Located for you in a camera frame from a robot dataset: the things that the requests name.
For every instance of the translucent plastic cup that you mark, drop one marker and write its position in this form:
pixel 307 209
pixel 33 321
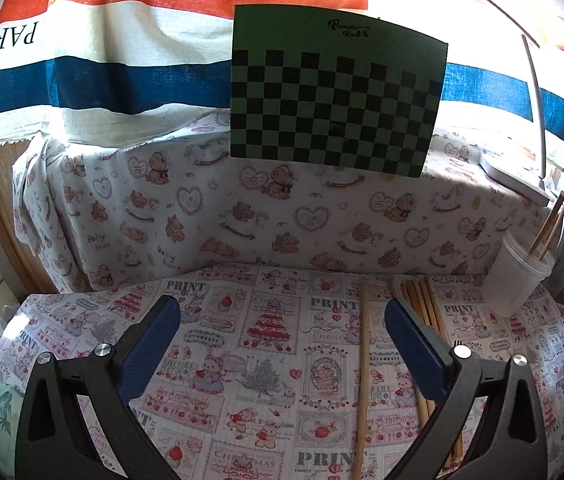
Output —
pixel 512 280

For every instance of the orange white blue striped cloth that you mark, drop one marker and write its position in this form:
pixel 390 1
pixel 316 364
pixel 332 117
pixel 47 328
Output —
pixel 112 35

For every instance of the green checkerboard card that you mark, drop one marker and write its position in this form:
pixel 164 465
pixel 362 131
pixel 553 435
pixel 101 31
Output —
pixel 337 85

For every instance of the wooden cabinet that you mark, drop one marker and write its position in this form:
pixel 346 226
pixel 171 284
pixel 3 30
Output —
pixel 7 210

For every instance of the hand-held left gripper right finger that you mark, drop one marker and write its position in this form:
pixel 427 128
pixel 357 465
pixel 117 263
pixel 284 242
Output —
pixel 414 345

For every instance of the bamboo chopstick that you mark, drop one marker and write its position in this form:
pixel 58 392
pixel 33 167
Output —
pixel 406 295
pixel 547 222
pixel 433 307
pixel 421 302
pixel 557 230
pixel 362 360
pixel 413 297
pixel 395 288

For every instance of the bear print cloth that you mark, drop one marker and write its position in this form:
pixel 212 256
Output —
pixel 212 200

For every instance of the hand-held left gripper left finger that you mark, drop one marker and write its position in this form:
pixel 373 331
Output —
pixel 152 345

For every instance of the strawberry rabbit print tablecloth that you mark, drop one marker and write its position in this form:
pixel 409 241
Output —
pixel 272 350

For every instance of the white desk lamp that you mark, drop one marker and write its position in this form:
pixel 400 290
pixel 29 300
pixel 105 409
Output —
pixel 512 175

